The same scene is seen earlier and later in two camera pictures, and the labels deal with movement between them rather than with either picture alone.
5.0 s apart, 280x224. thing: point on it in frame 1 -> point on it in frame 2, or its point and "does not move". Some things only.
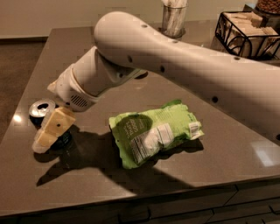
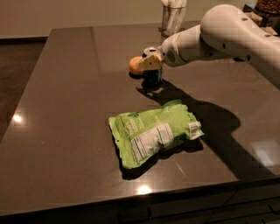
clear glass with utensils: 173,17 does not move
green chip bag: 141,136 does not move
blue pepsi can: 38,109 -> 152,79
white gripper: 67,87 -> 170,52
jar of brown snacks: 269,5 does not move
